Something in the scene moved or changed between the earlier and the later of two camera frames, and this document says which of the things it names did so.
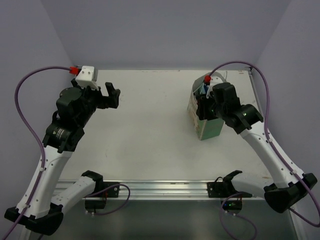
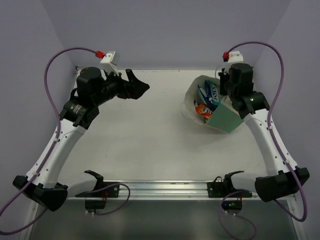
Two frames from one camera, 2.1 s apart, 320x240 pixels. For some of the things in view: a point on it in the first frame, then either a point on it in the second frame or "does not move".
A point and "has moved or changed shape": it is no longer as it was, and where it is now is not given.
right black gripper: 202,110 → 223,77
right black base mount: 224,188 does not move
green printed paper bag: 206,129 has moved or changed shape
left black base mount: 91,205 does not move
